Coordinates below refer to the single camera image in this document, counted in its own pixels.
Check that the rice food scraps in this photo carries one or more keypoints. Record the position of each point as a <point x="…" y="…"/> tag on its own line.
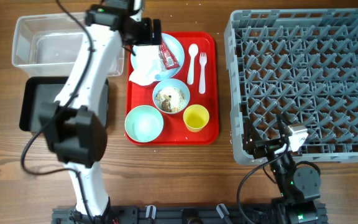
<point x="170" y="99"/>

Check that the yellow plastic cup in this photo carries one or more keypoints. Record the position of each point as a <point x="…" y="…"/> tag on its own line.
<point x="195" y="118"/>

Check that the red ketchup packet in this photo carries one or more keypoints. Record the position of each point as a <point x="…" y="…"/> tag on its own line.
<point x="167" y="57"/>

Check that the light blue small bowl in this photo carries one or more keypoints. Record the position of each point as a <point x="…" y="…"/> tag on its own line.
<point x="173" y="83"/>

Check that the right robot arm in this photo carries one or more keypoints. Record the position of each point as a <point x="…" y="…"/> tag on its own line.
<point x="298" y="182"/>

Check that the light blue plate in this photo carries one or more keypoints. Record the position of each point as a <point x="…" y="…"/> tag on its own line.
<point x="177" y="49"/>

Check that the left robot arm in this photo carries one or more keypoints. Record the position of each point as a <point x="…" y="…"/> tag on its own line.
<point x="81" y="158"/>

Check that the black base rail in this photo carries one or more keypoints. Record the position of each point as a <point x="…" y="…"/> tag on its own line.
<point x="257" y="213"/>

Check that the mint green bowl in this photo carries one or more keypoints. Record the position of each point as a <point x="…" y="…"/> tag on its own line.
<point x="144" y="123"/>

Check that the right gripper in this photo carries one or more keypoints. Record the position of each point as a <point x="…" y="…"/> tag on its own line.
<point x="252" y="141"/>

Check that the grey dishwasher rack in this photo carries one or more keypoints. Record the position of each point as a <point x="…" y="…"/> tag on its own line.
<point x="303" y="64"/>

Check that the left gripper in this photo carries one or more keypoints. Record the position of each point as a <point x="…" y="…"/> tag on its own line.
<point x="146" y="38"/>

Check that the white napkin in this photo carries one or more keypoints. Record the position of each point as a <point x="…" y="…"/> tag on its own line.
<point x="148" y="63"/>

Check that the white plastic fork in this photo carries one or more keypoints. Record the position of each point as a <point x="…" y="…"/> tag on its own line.
<point x="202" y="83"/>

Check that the white plastic spoon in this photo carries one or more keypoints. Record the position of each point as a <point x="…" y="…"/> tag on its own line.
<point x="193" y="51"/>

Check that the red serving tray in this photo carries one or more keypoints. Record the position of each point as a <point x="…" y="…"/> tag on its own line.
<point x="174" y="131"/>

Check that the black plastic tray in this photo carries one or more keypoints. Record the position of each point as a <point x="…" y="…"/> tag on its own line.
<point x="33" y="105"/>

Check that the clear plastic bin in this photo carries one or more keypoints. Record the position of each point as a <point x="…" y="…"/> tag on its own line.
<point x="48" y="45"/>

